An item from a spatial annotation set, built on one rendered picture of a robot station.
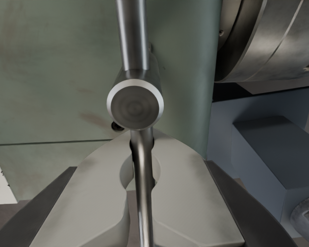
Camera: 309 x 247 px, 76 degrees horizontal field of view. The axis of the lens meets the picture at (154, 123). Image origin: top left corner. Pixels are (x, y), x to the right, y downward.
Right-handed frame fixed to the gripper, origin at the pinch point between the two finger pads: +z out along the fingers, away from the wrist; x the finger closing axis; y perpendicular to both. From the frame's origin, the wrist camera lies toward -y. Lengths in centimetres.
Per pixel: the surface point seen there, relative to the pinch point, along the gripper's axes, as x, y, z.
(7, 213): -155, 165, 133
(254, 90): 79, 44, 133
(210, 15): 6.2, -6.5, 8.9
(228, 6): 9.8, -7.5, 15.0
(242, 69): 12.3, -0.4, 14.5
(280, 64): 16.8, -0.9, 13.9
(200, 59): 5.4, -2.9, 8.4
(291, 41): 15.8, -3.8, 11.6
